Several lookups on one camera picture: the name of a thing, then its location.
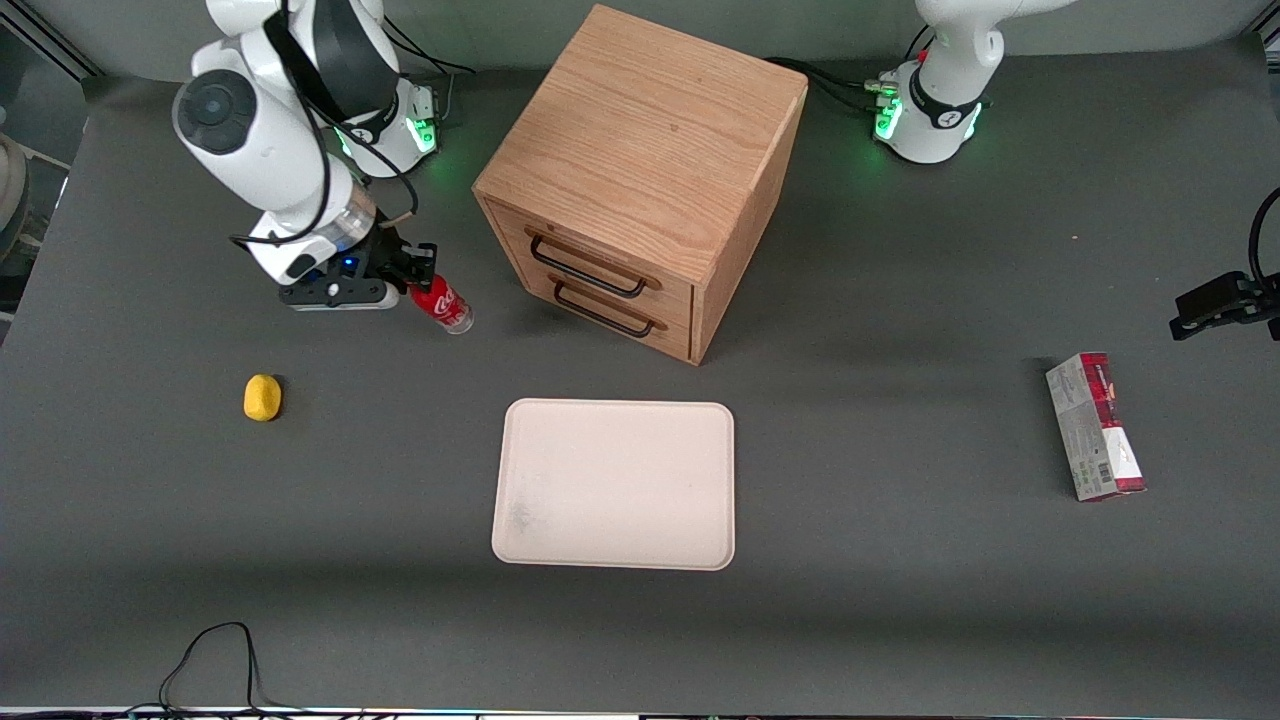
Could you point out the red coke bottle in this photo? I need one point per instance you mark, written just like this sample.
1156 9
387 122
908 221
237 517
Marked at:
448 305

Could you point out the yellow lemon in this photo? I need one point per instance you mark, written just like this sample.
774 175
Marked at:
262 398

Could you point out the wooden drawer front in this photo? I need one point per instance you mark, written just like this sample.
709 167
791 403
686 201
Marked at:
620 325
600 255

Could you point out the beige plastic tray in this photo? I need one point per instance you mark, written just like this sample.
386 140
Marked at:
615 485

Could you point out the dark grey table mat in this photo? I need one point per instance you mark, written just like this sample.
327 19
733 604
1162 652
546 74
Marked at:
900 620

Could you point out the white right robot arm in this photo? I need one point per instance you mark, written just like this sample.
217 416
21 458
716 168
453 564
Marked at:
255 140

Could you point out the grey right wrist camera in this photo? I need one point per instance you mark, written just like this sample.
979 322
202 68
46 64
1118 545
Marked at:
340 298

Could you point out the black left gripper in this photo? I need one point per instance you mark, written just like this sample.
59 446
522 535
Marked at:
1232 299

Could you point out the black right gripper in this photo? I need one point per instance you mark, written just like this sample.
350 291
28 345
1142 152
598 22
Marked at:
385 253

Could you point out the grey and red carton box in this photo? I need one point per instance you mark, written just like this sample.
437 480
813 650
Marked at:
1095 430

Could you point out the wooden drawer cabinet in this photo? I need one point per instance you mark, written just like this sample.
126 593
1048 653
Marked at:
640 130

